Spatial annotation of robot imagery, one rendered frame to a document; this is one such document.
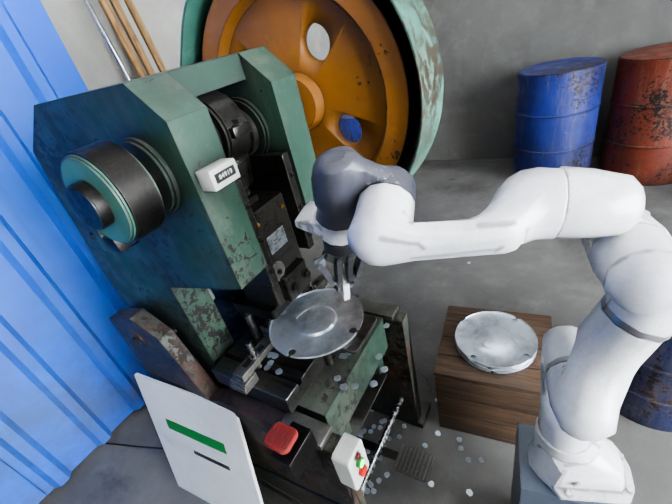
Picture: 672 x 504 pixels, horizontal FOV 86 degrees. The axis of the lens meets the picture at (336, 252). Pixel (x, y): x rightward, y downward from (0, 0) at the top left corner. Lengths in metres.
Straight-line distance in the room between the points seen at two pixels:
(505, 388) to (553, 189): 0.97
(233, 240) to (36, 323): 1.34
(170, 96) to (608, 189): 0.72
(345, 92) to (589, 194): 0.72
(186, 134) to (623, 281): 0.73
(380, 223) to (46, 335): 1.73
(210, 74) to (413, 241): 0.57
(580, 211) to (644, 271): 0.11
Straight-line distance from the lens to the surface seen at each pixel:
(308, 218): 0.70
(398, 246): 0.54
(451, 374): 1.47
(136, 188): 0.72
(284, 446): 0.91
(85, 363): 2.15
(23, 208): 1.93
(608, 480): 1.16
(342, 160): 0.59
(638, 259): 0.65
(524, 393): 1.47
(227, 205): 0.79
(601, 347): 0.82
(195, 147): 0.74
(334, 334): 1.05
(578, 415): 0.85
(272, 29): 1.22
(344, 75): 1.11
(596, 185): 0.63
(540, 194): 0.59
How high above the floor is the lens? 1.51
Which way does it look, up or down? 31 degrees down
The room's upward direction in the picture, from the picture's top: 14 degrees counter-clockwise
